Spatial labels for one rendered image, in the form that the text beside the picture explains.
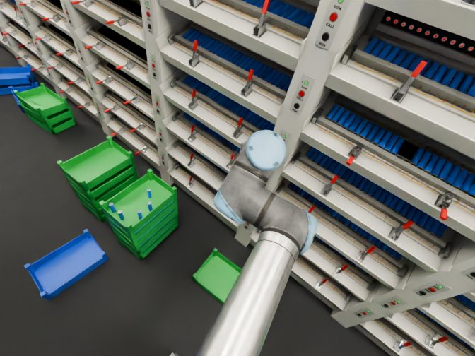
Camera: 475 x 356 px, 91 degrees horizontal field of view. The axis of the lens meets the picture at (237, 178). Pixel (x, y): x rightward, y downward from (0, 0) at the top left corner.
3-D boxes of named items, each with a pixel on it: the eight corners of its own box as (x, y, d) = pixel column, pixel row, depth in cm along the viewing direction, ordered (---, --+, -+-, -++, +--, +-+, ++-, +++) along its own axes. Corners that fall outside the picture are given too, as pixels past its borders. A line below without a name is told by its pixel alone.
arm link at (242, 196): (249, 232, 50) (277, 182, 50) (203, 205, 52) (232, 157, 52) (251, 227, 59) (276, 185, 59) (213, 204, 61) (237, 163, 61)
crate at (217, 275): (191, 280, 131) (192, 275, 125) (213, 252, 143) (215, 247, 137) (235, 315, 123) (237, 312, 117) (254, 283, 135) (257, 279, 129)
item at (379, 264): (389, 288, 95) (410, 290, 82) (268, 202, 112) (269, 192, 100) (410, 248, 100) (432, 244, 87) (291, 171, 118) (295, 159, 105)
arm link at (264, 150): (237, 159, 50) (260, 119, 50) (232, 161, 62) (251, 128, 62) (274, 181, 50) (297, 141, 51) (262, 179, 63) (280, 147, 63)
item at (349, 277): (361, 300, 110) (375, 303, 97) (258, 222, 128) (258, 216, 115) (381, 264, 115) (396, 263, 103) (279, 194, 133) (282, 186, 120)
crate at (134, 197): (131, 236, 109) (128, 227, 103) (102, 211, 114) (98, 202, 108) (177, 196, 127) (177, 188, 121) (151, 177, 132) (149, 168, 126)
